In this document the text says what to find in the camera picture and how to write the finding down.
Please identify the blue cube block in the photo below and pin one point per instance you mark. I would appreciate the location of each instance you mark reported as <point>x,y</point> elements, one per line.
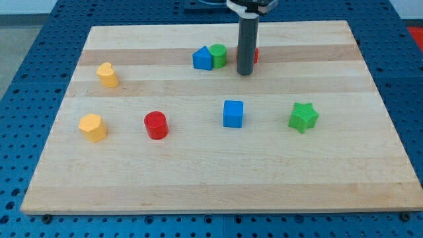
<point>233,113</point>

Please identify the green star block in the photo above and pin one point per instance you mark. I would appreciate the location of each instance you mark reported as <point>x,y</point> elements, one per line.
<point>303,117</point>

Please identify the red cylinder block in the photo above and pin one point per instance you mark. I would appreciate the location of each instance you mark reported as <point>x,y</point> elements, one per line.
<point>156,125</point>

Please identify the wooden board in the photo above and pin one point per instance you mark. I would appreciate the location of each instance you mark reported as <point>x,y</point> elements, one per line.
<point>351,161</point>

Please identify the blue triangular prism block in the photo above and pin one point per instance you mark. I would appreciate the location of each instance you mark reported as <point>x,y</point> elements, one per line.
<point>202,59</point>

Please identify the green cylinder block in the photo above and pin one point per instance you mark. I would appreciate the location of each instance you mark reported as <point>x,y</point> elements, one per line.
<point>218,55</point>

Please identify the red block behind pointer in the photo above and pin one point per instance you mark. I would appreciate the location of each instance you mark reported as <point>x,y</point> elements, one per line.
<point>256,54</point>

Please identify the grey cylindrical pointer tool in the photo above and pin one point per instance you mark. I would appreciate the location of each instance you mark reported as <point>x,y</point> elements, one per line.
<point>248,29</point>

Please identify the yellow heart block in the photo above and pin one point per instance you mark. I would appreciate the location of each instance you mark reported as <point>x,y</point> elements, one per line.
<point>107,75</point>

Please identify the yellow hexagon block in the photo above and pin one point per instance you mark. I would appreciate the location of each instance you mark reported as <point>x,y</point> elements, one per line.
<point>93,128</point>

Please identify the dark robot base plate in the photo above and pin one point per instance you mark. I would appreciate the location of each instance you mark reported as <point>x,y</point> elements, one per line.
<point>204,6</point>

